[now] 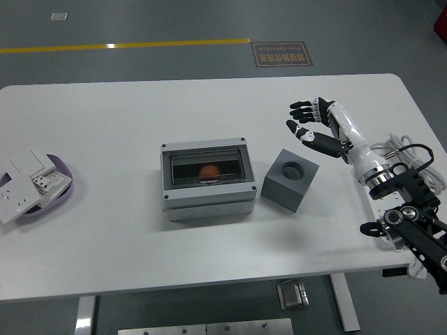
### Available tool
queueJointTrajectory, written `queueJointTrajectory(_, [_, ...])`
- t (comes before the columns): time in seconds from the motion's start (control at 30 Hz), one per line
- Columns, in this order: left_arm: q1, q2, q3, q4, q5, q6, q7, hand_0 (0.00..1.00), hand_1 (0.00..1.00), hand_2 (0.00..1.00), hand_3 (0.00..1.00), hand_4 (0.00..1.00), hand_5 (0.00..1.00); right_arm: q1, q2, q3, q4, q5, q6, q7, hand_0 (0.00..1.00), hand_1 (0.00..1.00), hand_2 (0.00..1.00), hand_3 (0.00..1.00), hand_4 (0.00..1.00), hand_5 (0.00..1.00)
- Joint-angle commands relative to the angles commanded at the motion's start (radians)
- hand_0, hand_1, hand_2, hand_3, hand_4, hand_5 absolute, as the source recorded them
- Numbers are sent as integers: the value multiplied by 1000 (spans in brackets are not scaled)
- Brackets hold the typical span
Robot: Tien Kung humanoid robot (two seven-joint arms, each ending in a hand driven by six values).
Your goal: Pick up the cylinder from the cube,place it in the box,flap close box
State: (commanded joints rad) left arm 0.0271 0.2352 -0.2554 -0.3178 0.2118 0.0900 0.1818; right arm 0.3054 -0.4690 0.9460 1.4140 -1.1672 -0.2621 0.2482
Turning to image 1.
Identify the white socket plate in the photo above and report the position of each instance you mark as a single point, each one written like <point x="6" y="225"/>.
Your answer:
<point x="17" y="200"/>

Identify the grey junction box clear lid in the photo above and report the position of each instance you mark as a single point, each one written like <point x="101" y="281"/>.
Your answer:
<point x="209" y="206"/>

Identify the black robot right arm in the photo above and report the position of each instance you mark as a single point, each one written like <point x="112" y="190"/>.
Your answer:
<point x="415" y="195"/>

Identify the white switch plate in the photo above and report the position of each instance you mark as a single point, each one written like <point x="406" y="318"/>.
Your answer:
<point x="29" y="162"/>

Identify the grey metal base plate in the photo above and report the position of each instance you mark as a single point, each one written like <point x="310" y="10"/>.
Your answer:
<point x="209" y="328"/>

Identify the white table leg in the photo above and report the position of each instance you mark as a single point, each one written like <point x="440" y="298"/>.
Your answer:
<point x="84" y="315"/>
<point x="345" y="303"/>

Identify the small white socket module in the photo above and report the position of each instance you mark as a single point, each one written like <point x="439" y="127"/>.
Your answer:
<point x="42" y="182"/>

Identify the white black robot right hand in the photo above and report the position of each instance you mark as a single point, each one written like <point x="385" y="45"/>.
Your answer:
<point x="349" y="136"/>

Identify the grey metal box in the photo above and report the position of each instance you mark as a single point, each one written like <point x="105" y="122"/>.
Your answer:
<point x="291" y="295"/>

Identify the small metal floor plate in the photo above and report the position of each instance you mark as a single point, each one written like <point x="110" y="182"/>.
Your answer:
<point x="58" y="16"/>

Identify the black table control panel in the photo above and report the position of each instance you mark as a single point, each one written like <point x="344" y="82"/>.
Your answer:
<point x="394" y="273"/>

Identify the red object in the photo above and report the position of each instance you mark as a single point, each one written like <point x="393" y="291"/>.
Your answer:
<point x="441" y="21"/>

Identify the yellow floor tape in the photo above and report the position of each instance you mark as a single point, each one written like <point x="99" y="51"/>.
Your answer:
<point x="104" y="46"/>

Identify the orange cylinder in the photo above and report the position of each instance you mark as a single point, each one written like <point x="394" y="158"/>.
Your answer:
<point x="209" y="171"/>

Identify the grey cube with round hole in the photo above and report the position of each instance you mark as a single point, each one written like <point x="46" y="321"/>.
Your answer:
<point x="279" y="195"/>

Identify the purple tray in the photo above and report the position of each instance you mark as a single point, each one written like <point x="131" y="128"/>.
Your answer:
<point x="45" y="209"/>

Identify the brown floor sign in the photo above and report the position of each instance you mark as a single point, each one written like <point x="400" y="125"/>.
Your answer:
<point x="282" y="54"/>

